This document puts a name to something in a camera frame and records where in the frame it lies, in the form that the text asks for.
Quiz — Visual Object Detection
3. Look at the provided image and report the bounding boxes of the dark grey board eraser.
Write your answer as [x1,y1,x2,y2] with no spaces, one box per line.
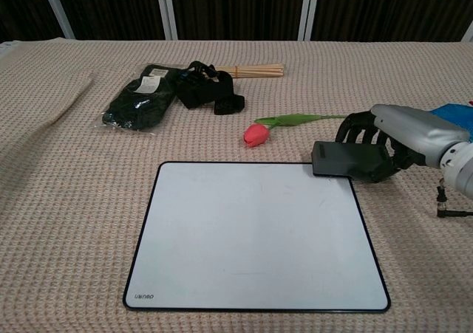
[310,140,392,182]

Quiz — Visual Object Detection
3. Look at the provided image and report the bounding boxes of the black fabric strap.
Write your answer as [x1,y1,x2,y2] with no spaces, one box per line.
[173,61,246,117]

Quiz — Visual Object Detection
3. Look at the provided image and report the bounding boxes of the white board with black rim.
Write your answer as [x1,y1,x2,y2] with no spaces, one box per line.
[123,161,392,313]

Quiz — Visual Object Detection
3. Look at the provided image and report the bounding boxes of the blue snack bag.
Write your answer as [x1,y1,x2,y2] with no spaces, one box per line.
[430,98,473,144]

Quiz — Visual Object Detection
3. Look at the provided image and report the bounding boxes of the bundle of wooden sticks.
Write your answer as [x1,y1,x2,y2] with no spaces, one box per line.
[214,63,285,79]

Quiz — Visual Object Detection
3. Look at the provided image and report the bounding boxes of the pink artificial tulip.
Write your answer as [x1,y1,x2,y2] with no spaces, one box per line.
[242,113,350,149]

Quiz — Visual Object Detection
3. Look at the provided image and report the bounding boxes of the beige waffle tablecloth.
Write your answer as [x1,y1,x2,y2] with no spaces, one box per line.
[0,37,473,333]

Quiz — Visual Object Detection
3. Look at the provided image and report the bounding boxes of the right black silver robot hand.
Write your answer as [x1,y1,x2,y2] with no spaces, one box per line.
[334,103,469,184]

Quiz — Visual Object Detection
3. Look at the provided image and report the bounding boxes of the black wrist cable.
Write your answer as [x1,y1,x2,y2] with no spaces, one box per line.
[437,185,473,219]

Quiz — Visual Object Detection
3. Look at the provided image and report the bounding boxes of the packaged black gloves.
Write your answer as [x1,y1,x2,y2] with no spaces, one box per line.
[92,63,179,135]

